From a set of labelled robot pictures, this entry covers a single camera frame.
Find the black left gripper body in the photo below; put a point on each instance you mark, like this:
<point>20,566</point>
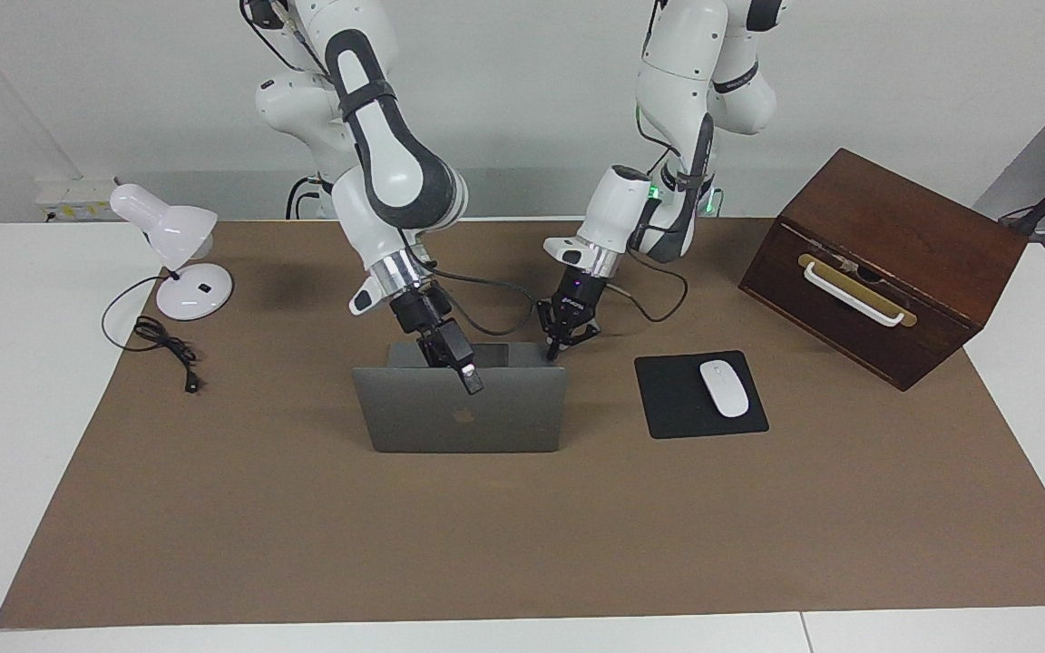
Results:
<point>579,295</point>

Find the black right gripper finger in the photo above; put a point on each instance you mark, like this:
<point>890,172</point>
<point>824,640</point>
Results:
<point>461,358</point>
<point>432,349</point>

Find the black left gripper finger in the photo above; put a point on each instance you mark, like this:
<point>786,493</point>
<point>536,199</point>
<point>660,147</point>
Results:
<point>551,331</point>
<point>584,331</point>

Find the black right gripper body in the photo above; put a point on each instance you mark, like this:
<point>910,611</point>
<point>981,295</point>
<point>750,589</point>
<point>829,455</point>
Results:
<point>418,313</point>

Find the grey Apple laptop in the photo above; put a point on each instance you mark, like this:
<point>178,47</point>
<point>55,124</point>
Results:
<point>486,426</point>

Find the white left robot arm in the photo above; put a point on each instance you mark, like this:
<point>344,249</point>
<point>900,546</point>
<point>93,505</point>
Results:
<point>677,91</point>

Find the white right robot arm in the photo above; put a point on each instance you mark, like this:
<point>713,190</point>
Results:
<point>395,172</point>

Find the black mouse pad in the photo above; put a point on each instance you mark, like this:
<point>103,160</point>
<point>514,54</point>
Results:
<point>668,399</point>

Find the white computer mouse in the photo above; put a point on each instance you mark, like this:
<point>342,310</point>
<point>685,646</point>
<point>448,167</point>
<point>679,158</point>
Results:
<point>724,388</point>

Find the brown table mat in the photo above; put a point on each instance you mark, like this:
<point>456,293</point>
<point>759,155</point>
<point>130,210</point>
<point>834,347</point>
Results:
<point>486,544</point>

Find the white desk lamp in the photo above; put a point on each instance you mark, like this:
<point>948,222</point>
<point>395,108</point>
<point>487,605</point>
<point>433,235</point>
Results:
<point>173,231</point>

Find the brown wooden box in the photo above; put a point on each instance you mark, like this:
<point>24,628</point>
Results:
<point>903,218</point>

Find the white power strip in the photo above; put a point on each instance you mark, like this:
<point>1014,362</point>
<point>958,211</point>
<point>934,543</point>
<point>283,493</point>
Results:
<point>78,198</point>

